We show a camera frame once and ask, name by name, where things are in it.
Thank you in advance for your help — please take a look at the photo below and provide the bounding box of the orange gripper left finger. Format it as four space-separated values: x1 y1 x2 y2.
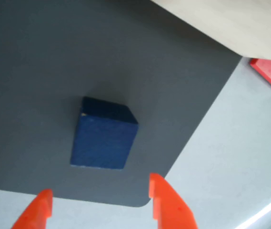
10 188 54 229

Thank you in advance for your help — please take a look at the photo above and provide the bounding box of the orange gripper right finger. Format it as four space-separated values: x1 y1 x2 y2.
148 172 199 229

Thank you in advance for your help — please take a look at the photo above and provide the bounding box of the blue cube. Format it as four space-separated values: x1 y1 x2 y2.
70 96 140 170

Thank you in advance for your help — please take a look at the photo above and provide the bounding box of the wooden box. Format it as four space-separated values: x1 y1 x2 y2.
149 0 271 63

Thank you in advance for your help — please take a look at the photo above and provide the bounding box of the dark grey mat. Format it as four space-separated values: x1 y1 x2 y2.
0 0 242 208

